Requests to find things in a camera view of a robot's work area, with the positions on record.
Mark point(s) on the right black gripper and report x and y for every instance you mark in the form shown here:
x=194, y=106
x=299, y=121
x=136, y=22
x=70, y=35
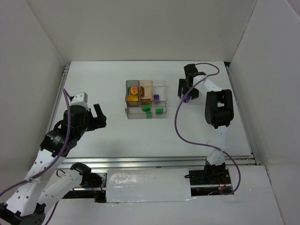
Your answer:
x=187, y=82

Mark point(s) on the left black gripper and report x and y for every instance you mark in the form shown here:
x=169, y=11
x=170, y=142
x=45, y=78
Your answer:
x=94, y=120

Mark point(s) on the purple butterfly lego piece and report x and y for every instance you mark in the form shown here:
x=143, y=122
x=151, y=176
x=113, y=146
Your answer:
x=187, y=99

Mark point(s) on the purple lego brick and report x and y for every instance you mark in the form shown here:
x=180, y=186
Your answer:
x=156, y=98

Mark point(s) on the yellow lego brick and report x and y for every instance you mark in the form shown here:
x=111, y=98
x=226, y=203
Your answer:
x=134, y=90
x=132, y=98

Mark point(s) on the green sloped lego brick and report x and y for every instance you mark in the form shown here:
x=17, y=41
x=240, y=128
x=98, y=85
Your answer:
x=159, y=110

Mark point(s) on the brown lego brick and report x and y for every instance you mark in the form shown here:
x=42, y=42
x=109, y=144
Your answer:
x=146, y=99

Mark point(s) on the brown yellow lego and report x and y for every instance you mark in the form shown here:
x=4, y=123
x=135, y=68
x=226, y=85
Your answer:
x=142, y=91

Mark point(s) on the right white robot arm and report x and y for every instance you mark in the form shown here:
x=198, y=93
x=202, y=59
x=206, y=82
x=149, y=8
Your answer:
x=218, y=113

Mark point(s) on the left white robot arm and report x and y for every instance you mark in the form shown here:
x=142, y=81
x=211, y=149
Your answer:
x=34, y=198

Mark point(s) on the clear square plastic container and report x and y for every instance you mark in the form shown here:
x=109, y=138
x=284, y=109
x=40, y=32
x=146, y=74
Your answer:
x=159, y=88

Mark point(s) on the clear long plastic container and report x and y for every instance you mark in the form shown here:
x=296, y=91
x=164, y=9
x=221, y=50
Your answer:
x=137, y=113

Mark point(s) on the orange tinted plastic container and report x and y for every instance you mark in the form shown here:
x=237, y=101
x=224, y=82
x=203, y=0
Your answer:
x=148, y=86

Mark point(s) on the smoky grey plastic container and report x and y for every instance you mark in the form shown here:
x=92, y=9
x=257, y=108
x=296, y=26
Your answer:
x=129, y=84

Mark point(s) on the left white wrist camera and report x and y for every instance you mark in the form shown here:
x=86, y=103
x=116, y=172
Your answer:
x=80, y=98

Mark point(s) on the aluminium frame rail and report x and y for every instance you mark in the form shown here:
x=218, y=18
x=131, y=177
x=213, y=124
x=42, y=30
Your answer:
x=135, y=162

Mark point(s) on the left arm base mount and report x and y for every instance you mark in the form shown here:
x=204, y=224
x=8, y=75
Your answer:
x=91, y=187

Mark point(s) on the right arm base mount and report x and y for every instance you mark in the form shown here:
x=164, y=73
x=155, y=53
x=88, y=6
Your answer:
x=200, y=185

